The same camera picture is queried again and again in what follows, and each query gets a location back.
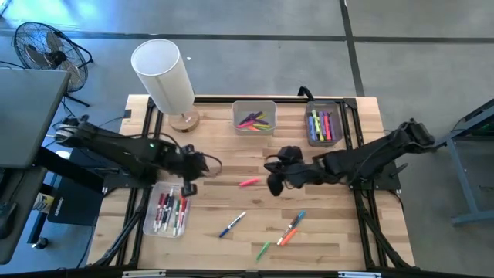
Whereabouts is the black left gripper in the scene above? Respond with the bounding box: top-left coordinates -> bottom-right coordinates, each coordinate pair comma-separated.
178,144 -> 198,198

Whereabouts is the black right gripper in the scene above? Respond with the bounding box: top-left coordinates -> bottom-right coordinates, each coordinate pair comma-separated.
263,160 -> 326,197

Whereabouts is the orange EXPO marker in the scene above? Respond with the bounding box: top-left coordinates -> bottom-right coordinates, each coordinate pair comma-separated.
179,197 -> 191,231

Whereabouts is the red EXPO marker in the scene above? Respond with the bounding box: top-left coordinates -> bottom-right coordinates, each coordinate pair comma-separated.
175,195 -> 187,236

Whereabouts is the black EXPO marker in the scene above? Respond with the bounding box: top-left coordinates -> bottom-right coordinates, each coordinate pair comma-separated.
160,195 -> 173,232
164,188 -> 175,232

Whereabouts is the plum EXPO marker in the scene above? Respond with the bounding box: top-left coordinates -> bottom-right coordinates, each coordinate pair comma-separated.
156,192 -> 169,232

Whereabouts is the green EXPO marker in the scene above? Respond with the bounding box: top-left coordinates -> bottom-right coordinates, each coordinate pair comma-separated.
172,200 -> 181,236

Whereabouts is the crimson EXPO marker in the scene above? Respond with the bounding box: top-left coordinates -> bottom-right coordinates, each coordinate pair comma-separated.
153,192 -> 165,229

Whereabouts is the blue EXPO marker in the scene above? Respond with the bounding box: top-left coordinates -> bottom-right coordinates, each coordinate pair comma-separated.
218,211 -> 247,239

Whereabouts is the slim orange highlighter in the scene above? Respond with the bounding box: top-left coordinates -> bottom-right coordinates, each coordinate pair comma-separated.
280,227 -> 299,247

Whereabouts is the pale green Sharpie highlighter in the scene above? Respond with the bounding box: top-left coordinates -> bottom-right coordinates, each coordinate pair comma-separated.
311,110 -> 323,141

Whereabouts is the green translucent highlighter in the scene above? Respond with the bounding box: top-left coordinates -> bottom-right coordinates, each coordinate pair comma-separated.
255,241 -> 272,263

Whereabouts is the clear plastic container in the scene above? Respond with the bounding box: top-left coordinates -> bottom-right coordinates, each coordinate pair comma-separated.
142,181 -> 193,239

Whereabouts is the brown EXPO marker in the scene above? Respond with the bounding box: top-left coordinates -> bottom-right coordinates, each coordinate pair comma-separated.
276,214 -> 302,246

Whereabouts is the cream plastic bin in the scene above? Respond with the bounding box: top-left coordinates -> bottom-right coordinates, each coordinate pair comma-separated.
231,100 -> 278,136

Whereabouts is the clear blue plastic bin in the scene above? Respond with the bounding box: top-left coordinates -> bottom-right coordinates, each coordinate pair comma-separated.
304,100 -> 344,147

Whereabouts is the black lettered floor case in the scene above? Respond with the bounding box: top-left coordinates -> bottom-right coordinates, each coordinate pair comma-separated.
46,148 -> 117,227

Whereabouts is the white shade table lamp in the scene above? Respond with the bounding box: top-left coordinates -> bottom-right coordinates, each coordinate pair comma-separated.
130,38 -> 201,134

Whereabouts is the black desk crossbar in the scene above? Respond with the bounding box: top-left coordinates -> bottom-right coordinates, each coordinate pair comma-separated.
33,146 -> 106,194

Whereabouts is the white yellow can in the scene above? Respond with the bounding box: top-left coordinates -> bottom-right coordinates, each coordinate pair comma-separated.
32,192 -> 55,214

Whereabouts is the black caster wheel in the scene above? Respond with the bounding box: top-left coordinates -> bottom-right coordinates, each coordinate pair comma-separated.
31,236 -> 50,251

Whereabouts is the dark grey desk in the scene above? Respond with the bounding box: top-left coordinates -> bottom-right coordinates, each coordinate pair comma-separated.
0,166 -> 48,266

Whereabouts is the grey desk top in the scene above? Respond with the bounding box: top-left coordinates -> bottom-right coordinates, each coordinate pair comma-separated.
0,68 -> 71,169

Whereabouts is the black floor fan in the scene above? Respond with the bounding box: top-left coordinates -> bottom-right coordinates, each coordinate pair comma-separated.
12,21 -> 94,108

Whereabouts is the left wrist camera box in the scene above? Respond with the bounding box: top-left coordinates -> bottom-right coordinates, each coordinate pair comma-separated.
192,153 -> 211,177

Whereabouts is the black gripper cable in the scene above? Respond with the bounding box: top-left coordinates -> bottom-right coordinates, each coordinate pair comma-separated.
203,153 -> 224,178

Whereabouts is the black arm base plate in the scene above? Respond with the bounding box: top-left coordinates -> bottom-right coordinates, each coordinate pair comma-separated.
102,169 -> 155,190
349,161 -> 402,191

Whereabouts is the black frame side rail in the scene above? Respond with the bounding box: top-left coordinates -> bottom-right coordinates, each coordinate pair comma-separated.
339,102 -> 375,268
115,98 -> 156,267
350,99 -> 389,268
130,110 -> 163,267

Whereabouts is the black diagonal frame brace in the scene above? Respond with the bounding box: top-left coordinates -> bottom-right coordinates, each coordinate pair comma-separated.
358,192 -> 412,268
92,188 -> 151,267

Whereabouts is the black cable loop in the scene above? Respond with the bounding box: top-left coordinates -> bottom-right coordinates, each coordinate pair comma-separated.
296,85 -> 316,100

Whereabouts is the black table frame rail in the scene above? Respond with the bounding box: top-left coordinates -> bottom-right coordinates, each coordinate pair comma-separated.
148,95 -> 358,105

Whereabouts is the black frame end rail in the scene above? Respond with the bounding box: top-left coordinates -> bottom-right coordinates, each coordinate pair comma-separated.
0,266 -> 494,278

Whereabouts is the silver bracket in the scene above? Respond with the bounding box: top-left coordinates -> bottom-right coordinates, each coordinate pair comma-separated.
122,270 -> 167,278
338,271 -> 382,278

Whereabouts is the grey metal table frame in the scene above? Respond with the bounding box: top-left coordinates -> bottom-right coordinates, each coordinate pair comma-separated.
435,98 -> 494,228

